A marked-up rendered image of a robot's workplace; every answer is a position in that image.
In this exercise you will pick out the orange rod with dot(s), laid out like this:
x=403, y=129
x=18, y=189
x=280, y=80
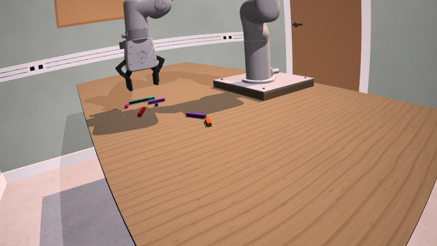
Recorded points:
x=208, y=122

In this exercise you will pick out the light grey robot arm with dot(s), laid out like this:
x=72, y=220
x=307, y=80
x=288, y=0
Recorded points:
x=256, y=35

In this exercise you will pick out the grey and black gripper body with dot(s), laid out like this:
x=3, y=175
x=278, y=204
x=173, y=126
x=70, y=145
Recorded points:
x=142, y=55

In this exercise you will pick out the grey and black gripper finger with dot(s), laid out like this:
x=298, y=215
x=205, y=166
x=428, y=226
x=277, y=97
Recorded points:
x=125, y=75
x=156, y=70

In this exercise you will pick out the red rod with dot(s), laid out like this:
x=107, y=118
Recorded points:
x=140, y=113

